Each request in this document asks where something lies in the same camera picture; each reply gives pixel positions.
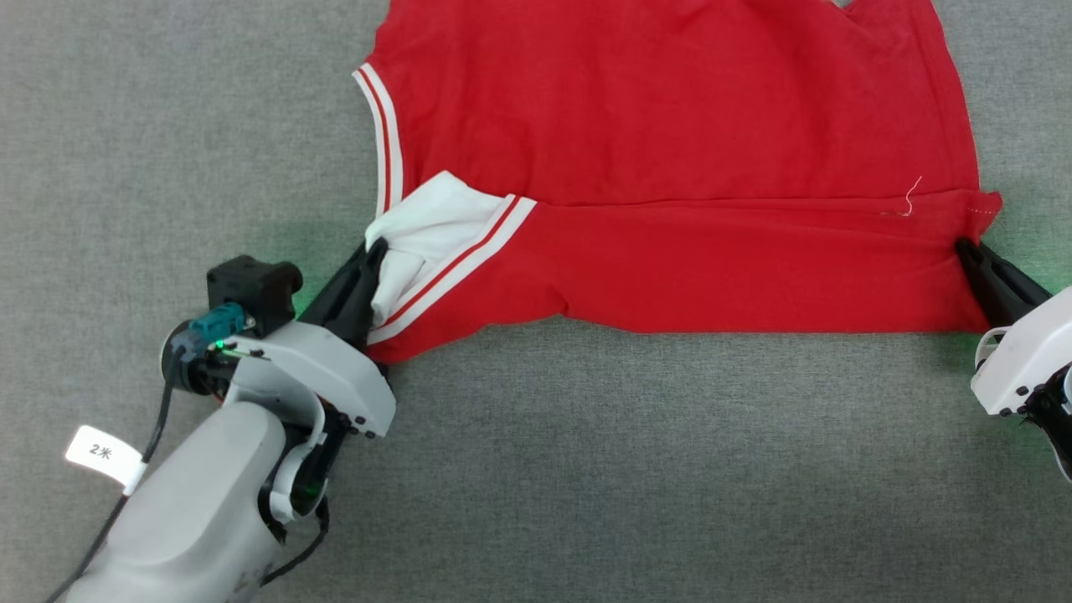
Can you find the grey fabric sofa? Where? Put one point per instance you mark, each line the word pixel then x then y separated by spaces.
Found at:
pixel 586 469

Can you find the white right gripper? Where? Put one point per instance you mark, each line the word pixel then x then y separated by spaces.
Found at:
pixel 1026 352

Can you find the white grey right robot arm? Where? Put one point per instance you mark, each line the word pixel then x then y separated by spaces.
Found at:
pixel 1057 419

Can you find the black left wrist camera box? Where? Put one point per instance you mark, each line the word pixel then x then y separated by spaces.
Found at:
pixel 251 289

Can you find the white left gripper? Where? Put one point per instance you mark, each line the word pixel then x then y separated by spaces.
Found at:
pixel 327 368

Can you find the red and white basketball jersey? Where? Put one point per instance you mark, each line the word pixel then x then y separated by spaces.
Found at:
pixel 670 167

